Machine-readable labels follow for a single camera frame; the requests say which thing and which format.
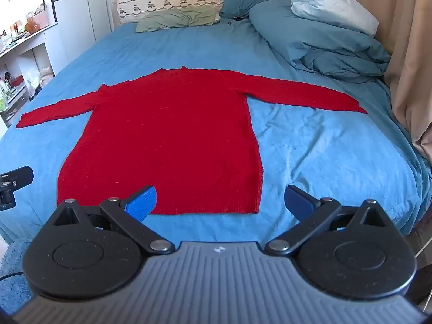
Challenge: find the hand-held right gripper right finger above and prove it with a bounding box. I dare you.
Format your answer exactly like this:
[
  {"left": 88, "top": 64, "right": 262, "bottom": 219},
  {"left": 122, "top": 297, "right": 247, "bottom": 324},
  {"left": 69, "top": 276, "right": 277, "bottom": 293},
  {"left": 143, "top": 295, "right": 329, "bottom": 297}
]
[{"left": 265, "top": 184, "right": 397, "bottom": 256}]

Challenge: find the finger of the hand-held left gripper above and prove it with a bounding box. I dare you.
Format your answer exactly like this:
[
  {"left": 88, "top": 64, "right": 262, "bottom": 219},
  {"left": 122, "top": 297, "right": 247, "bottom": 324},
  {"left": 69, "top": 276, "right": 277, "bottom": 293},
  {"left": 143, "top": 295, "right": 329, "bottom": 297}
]
[{"left": 0, "top": 166, "right": 35, "bottom": 211}]

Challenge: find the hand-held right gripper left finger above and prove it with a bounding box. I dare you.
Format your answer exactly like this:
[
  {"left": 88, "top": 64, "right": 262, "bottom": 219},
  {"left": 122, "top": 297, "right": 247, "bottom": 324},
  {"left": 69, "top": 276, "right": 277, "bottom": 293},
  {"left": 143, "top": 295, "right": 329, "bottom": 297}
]
[{"left": 50, "top": 185, "right": 176, "bottom": 256}]

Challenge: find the red knit sweater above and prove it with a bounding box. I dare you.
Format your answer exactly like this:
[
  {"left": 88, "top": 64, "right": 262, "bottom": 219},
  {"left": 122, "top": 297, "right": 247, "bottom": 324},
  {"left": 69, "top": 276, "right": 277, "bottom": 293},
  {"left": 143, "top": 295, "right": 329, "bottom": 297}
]
[{"left": 16, "top": 65, "right": 368, "bottom": 216}]

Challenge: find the blue bed sheet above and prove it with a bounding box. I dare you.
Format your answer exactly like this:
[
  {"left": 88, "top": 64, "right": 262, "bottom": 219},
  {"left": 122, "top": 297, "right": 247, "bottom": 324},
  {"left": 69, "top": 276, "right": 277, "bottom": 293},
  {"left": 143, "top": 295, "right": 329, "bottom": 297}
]
[{"left": 0, "top": 17, "right": 432, "bottom": 255}]

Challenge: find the blue fluffy rug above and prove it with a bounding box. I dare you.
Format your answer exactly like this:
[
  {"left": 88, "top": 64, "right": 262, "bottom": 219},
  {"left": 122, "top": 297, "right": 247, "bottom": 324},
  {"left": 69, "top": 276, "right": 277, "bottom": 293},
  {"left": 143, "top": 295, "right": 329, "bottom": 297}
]
[{"left": 0, "top": 239, "right": 36, "bottom": 314}]

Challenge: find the beige bag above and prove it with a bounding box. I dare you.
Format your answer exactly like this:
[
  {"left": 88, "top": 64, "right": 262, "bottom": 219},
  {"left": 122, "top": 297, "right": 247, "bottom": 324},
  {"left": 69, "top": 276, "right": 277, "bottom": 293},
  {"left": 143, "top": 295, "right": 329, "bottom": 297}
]
[{"left": 38, "top": 67, "right": 55, "bottom": 88}]

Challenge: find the white desk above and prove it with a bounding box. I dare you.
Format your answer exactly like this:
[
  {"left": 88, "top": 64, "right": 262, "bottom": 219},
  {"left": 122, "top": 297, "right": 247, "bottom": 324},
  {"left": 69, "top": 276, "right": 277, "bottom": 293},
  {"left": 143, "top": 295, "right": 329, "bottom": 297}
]
[{"left": 0, "top": 22, "right": 63, "bottom": 127}]

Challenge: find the teal bolster cushion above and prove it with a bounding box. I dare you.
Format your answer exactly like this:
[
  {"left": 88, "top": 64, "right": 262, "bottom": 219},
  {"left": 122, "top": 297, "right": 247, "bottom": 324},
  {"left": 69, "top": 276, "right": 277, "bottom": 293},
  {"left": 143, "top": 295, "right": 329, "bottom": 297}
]
[{"left": 219, "top": 0, "right": 392, "bottom": 79}]

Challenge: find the beige curtain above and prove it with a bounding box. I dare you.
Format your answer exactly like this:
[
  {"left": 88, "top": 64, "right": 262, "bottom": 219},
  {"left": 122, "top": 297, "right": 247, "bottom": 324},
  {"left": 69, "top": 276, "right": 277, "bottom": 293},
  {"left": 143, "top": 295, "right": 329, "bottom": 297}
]
[{"left": 310, "top": 0, "right": 432, "bottom": 163}]

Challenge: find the white wardrobe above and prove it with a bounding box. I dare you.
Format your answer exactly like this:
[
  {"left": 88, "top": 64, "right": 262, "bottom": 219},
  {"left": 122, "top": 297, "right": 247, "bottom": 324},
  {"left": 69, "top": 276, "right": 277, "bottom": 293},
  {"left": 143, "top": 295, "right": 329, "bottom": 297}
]
[{"left": 49, "top": 0, "right": 117, "bottom": 44}]

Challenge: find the green pillow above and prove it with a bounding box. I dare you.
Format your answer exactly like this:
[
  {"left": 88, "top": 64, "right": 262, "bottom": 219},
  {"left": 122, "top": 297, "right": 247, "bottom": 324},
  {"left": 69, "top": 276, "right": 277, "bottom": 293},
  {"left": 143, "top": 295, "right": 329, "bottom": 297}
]
[{"left": 135, "top": 7, "right": 221, "bottom": 33}]

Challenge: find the pale blue pillow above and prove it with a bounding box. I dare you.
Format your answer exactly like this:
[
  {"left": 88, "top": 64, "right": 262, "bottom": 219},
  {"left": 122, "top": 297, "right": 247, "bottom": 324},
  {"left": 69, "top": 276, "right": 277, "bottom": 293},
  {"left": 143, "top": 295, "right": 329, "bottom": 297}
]
[{"left": 291, "top": 0, "right": 379, "bottom": 38}]

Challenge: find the cream embroidered pillow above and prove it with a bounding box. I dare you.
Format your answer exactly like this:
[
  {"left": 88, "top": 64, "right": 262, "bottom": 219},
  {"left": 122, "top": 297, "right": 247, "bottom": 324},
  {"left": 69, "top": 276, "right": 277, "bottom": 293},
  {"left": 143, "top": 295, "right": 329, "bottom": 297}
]
[{"left": 115, "top": 0, "right": 225, "bottom": 25}]

